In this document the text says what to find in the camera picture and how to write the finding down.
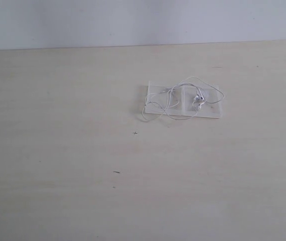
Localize clear plastic open case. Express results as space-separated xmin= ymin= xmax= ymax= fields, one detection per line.
xmin=144 ymin=80 xmax=223 ymax=119

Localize white wired earphones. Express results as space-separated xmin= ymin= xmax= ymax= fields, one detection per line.
xmin=141 ymin=76 xmax=226 ymax=123

